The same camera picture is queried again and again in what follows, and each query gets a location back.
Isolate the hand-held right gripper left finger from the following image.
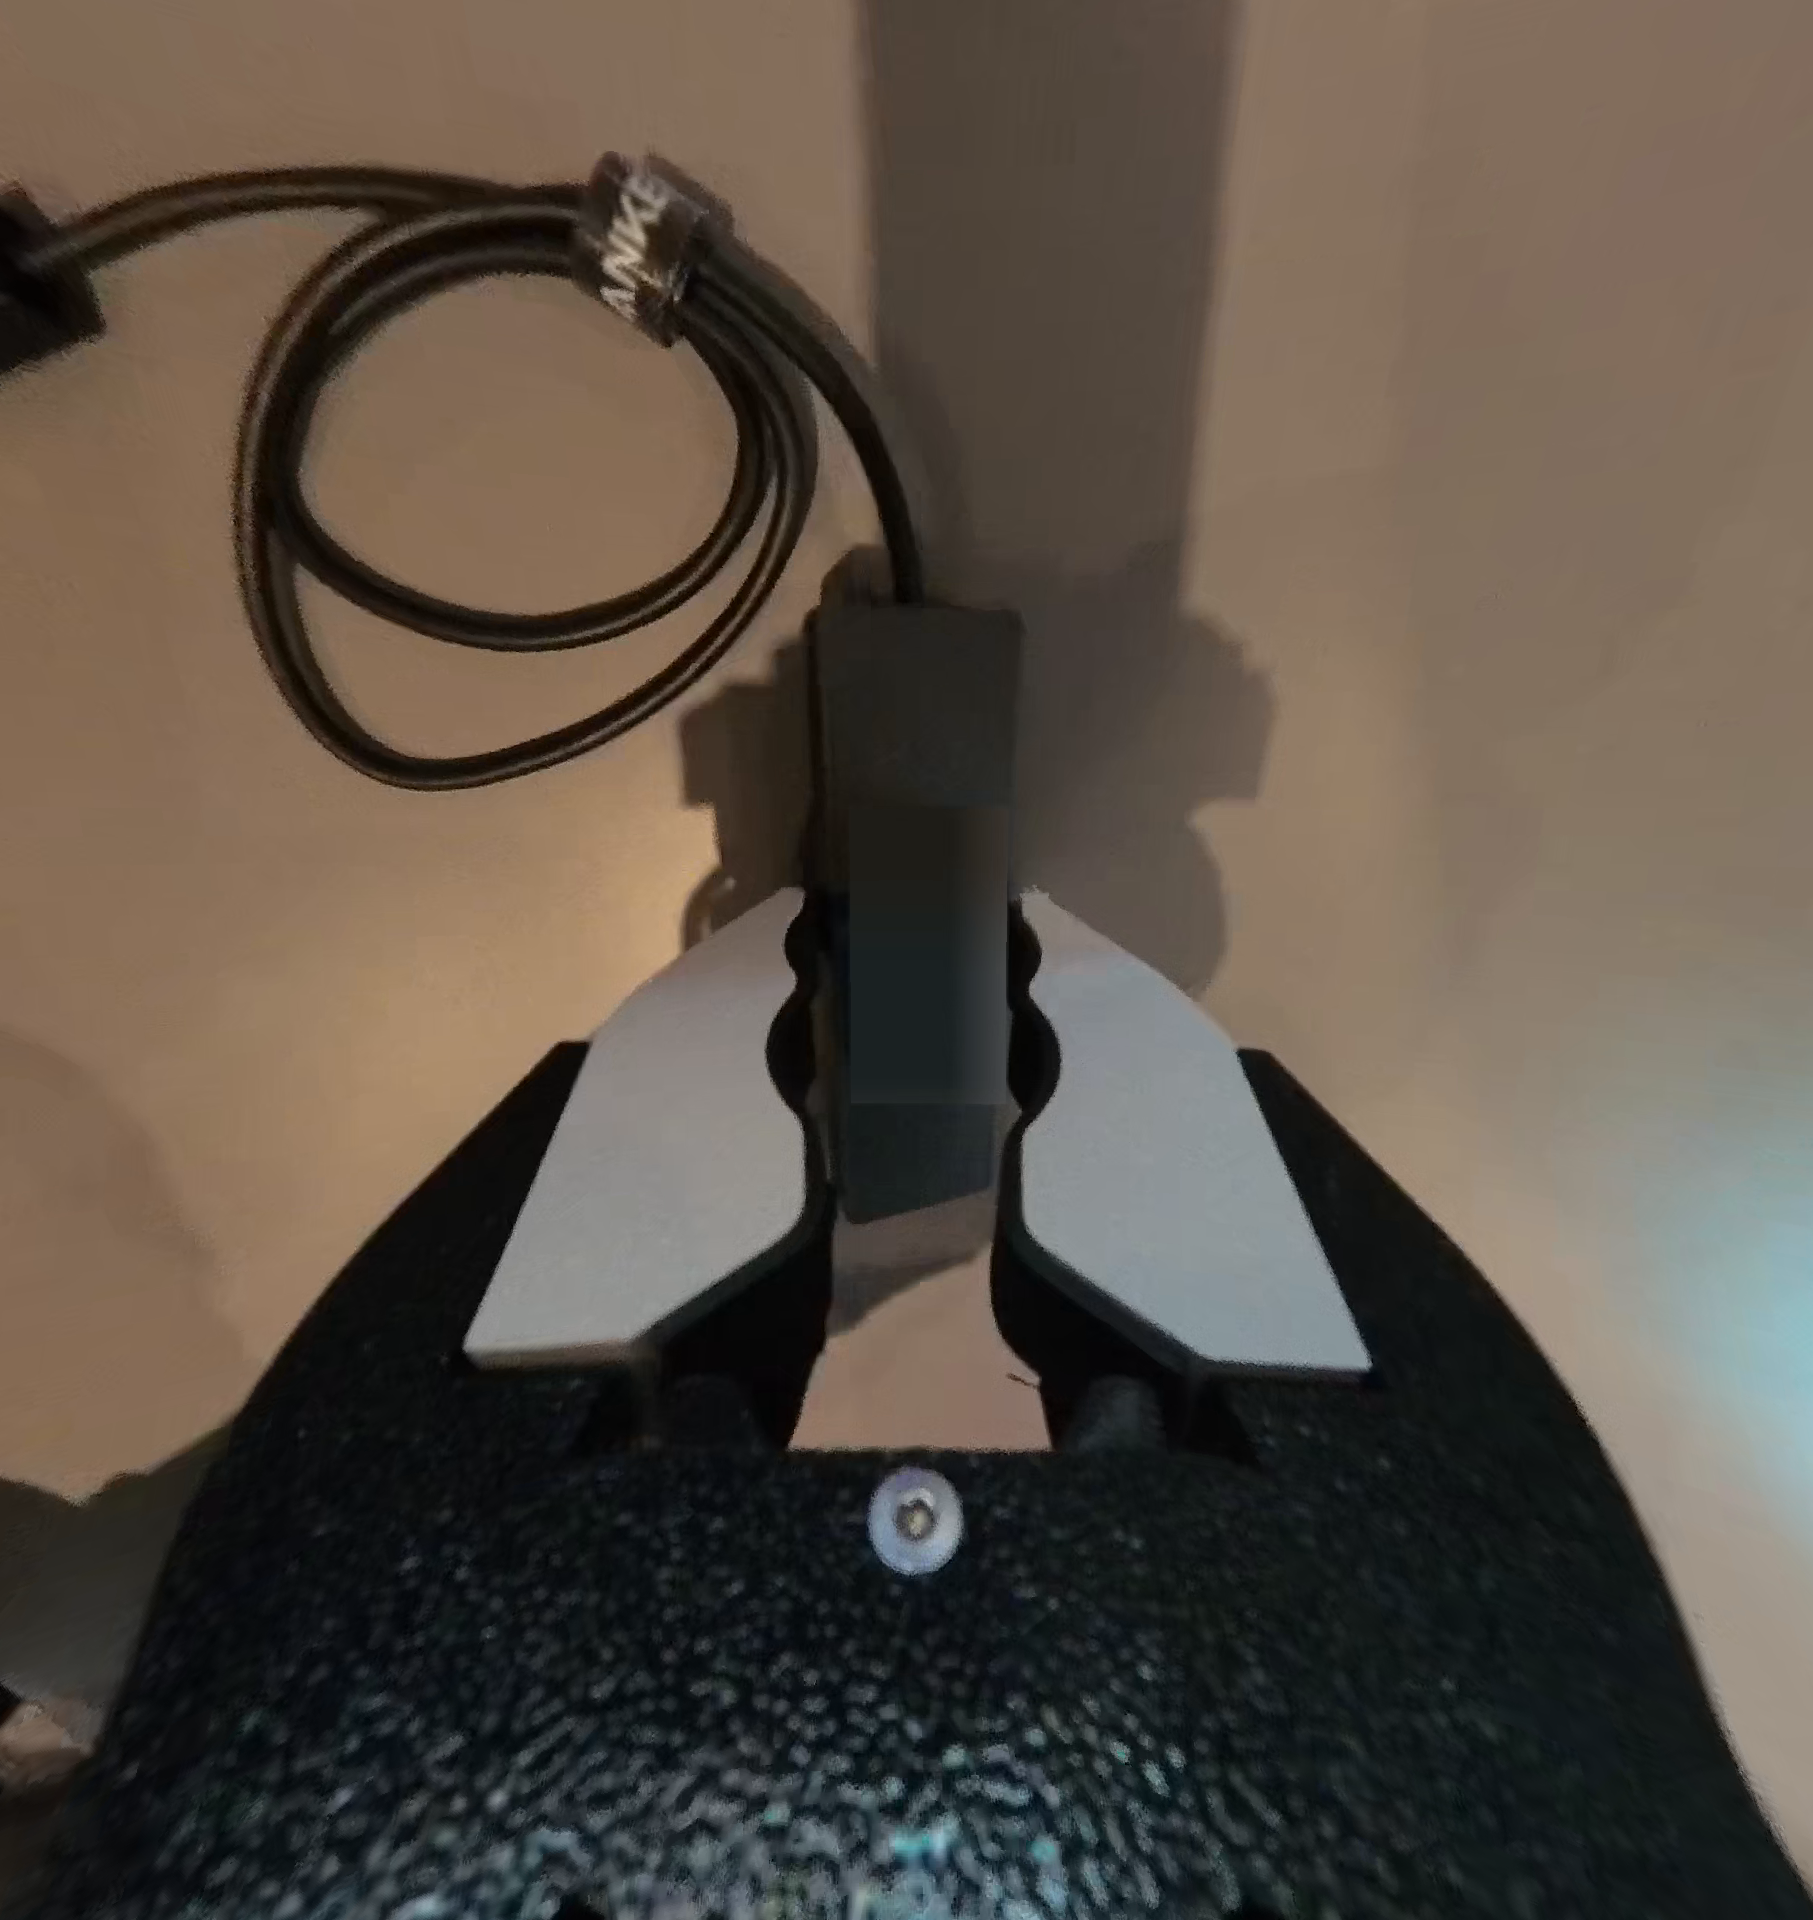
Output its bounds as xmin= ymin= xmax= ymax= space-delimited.
xmin=462 ymin=889 xmax=822 ymax=1446

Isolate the dark grey usb hub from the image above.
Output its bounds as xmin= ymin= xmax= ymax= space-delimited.
xmin=0 ymin=150 xmax=1032 ymax=1225

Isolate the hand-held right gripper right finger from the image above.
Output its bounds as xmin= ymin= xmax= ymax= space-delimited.
xmin=992 ymin=892 xmax=1379 ymax=1454

